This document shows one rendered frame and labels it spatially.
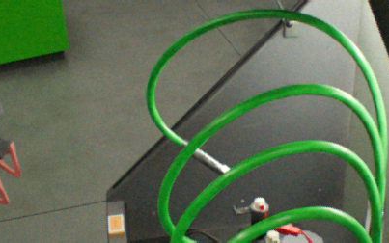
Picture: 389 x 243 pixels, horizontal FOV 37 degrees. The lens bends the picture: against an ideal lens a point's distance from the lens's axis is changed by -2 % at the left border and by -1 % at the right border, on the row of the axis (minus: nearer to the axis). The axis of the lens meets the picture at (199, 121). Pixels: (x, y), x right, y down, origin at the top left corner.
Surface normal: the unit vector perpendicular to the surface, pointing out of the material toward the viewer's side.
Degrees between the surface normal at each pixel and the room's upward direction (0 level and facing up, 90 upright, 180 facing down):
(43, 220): 0
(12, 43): 90
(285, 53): 90
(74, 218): 0
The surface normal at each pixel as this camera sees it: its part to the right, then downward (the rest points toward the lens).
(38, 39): 0.39, 0.46
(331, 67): 0.16, 0.50
